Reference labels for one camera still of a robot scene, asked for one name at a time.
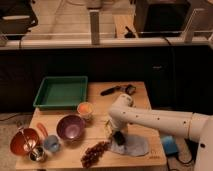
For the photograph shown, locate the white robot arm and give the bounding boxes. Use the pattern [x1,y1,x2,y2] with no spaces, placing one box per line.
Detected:
[108,94,213,171]

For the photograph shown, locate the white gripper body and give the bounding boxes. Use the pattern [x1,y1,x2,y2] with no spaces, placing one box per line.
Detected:
[107,120,128,138]

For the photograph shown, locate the red bowl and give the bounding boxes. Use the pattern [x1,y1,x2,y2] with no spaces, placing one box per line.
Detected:
[10,128,40,156]

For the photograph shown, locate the purple bowl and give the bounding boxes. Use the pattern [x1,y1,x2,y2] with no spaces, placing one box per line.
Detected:
[56,115,85,141]

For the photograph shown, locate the light blue cloth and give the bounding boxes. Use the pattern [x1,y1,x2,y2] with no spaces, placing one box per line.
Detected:
[109,134,149,157]

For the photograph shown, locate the orange small cup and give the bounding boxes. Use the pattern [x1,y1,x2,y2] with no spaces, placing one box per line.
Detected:
[77,102,93,120]

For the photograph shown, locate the black chair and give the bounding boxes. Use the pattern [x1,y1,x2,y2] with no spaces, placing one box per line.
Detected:
[0,0,39,36]

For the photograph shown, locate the grey vertical post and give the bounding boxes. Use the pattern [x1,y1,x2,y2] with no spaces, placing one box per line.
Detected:
[89,10,100,45]

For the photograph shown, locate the orange carrot toy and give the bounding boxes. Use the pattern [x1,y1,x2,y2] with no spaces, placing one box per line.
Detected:
[37,123,48,138]

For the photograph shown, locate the blue box on floor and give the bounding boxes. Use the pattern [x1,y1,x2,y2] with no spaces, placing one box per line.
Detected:
[161,136,179,156]

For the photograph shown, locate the small metal cup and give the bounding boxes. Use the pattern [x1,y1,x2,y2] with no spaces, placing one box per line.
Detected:
[29,146,46,162]

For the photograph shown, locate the bunch of purple grapes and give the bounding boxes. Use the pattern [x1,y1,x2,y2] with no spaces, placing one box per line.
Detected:
[81,141,109,168]

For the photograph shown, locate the metal spoon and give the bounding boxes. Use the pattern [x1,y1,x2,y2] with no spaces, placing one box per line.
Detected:
[18,126,31,151]

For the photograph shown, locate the blue cup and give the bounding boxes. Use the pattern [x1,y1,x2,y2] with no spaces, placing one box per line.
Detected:
[43,135,60,153]

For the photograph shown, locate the yellow green banana toy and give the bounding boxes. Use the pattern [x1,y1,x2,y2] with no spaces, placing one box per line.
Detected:
[104,120,110,131]

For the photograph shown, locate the green plastic tray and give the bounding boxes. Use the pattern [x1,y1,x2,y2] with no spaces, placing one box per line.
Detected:
[33,76,88,110]

